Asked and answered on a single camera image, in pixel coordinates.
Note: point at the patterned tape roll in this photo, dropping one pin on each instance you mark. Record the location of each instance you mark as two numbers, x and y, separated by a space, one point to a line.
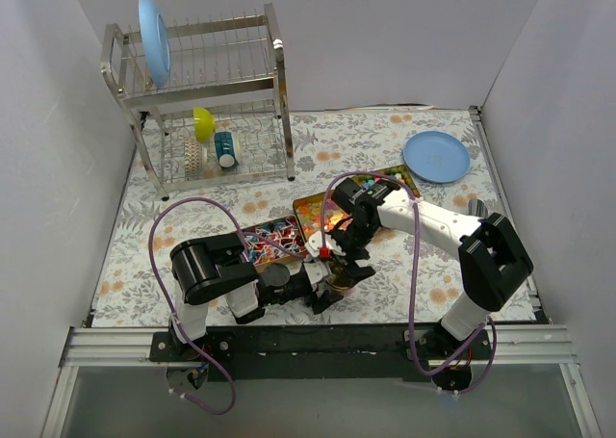
195 158

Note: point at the silver metal scoop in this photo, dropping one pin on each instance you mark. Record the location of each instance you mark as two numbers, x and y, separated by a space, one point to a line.
477 208

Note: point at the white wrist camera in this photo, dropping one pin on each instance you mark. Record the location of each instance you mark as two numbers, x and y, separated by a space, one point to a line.
316 271
323 246

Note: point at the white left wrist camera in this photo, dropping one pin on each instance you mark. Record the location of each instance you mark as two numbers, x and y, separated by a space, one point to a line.
316 271

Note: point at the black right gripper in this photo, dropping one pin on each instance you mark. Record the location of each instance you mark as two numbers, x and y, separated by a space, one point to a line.
354 244

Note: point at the gold round jar lid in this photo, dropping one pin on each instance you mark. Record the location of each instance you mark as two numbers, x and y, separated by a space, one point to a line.
338 279

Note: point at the tin of gummy candies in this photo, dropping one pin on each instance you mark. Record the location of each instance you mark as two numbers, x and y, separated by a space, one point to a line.
316 213

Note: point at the steel dish rack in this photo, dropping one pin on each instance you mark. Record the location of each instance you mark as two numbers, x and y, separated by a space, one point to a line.
235 68

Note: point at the tin of colourful star candies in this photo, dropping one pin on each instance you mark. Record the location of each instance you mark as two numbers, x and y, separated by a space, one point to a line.
400 172

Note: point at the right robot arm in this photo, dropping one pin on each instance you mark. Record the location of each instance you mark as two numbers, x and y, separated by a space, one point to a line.
493 262

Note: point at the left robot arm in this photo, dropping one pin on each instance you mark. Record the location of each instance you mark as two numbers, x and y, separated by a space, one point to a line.
205 269

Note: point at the yellow-green bowl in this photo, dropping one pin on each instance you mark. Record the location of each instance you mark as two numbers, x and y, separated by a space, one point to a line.
204 124

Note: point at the teal and white cup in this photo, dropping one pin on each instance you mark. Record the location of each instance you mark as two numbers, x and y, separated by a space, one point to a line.
228 150

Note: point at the black metal base rail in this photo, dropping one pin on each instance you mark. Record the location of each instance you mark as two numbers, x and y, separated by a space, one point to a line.
312 351

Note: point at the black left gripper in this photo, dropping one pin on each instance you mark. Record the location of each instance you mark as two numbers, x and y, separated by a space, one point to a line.
329 289

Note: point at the blue plate in rack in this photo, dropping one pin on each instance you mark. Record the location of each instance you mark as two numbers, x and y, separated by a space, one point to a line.
155 42

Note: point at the gold tin of candies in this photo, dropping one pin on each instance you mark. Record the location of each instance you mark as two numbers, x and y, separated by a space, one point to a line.
275 241

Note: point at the blue plate on mat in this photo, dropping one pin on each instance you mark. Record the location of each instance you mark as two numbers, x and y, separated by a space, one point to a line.
437 157

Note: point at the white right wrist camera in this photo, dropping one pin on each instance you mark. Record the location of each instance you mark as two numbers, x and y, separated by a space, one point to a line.
323 246

